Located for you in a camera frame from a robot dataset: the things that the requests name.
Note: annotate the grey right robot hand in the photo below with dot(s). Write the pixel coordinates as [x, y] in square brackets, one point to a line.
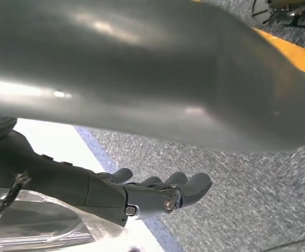
[63, 181]

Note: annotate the yellow floor tape corner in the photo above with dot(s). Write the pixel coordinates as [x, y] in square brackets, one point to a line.
[299, 57]

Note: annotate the glossy curved panel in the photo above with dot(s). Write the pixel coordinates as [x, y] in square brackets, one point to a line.
[36, 226]

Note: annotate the dark round floor object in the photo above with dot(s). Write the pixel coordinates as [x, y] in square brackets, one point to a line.
[260, 12]

